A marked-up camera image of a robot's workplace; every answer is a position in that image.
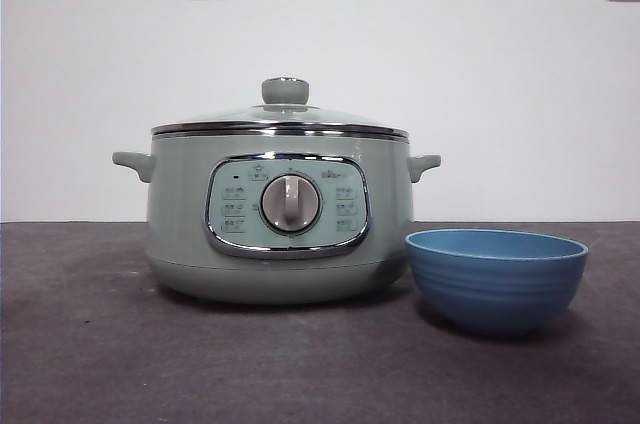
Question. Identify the glass lid with green knob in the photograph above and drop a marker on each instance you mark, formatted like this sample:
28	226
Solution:
285	92

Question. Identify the pale green electric steamer pot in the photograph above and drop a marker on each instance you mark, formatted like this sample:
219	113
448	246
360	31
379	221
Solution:
185	204

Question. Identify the grey round control dial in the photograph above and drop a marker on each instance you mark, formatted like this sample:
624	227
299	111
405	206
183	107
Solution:
291	204

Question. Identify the blue ribbed bowl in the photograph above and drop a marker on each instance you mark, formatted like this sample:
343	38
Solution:
495	289

